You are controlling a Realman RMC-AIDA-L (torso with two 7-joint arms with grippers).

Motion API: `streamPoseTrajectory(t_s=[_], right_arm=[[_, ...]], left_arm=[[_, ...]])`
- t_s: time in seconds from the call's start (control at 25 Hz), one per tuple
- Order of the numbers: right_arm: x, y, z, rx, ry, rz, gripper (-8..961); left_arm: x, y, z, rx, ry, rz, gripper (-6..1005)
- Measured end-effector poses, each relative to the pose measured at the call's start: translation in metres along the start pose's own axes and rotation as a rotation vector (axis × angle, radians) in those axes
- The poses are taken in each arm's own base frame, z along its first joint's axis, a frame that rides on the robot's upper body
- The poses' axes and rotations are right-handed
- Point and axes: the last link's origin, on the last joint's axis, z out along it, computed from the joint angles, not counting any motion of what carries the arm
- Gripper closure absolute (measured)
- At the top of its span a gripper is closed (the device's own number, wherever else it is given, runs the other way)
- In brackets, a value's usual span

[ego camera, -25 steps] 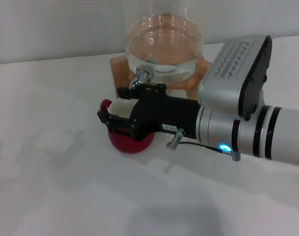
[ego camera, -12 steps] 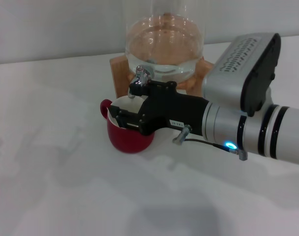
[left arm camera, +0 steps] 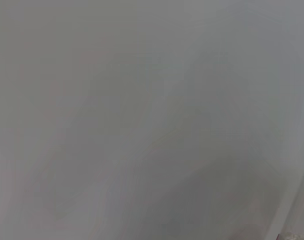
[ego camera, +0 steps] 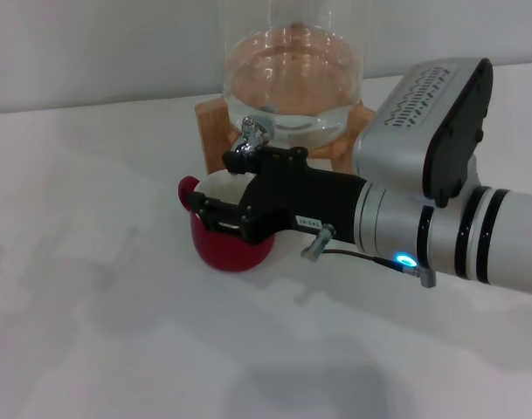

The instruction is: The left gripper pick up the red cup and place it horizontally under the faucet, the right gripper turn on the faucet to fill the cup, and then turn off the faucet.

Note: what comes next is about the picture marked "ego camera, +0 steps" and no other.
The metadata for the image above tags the wooden dispenser stand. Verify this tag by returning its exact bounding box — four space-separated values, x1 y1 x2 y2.
194 98 378 174

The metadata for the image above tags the red ceramic cup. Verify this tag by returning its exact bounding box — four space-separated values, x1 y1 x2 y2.
176 169 275 274

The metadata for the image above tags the thin dark gripper cable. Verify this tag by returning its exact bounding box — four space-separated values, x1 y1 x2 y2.
301 222 438 289

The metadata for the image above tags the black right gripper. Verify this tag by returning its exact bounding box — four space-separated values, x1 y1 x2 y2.
189 146 368 245

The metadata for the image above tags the chrome faucet tap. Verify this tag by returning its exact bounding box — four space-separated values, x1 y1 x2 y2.
228 115 276 176

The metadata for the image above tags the glass water dispenser jar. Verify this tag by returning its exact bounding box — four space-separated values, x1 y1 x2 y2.
219 0 367 148

